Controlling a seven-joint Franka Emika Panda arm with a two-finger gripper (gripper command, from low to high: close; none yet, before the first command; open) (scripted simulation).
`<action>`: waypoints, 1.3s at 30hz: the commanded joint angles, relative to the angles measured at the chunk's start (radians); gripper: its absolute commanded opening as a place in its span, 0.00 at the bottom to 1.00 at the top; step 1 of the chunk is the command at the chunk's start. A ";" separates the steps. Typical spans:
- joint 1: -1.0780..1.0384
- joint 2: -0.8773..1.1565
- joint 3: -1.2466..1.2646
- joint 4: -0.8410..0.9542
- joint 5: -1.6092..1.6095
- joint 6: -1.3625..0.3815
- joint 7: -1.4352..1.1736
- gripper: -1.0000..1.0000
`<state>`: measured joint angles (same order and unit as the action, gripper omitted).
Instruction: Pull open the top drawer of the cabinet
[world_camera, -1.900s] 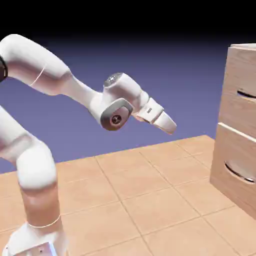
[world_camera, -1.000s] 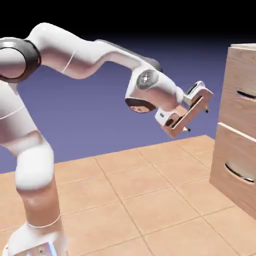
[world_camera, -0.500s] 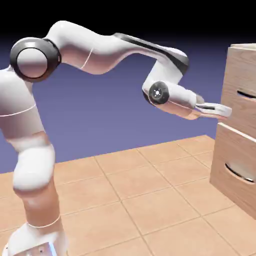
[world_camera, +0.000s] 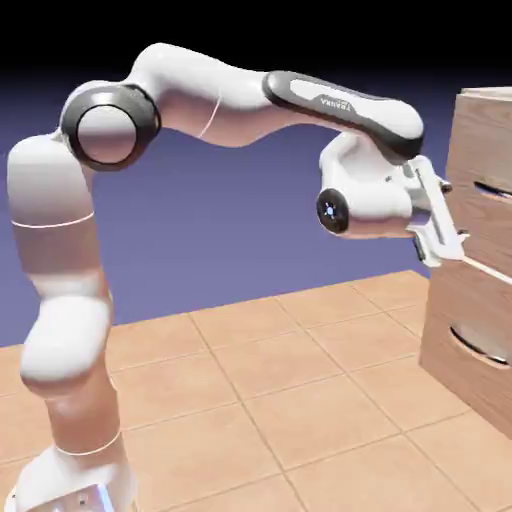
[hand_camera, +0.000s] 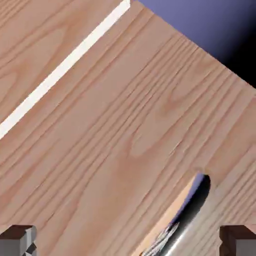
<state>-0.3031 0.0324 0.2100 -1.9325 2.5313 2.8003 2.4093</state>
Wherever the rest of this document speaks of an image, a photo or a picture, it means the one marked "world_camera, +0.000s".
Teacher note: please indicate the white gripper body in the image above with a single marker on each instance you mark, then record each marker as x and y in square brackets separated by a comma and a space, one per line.
[440, 224]

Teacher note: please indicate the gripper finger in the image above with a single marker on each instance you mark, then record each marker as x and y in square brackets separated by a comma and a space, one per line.
[462, 232]
[445, 186]

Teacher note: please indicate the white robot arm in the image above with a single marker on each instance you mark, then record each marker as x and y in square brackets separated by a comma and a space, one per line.
[224, 100]

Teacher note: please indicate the wood drawer front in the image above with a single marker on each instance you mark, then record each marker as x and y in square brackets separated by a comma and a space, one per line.
[484, 152]
[472, 304]

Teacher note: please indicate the light wood cabinet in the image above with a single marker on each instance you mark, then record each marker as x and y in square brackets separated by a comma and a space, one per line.
[480, 132]

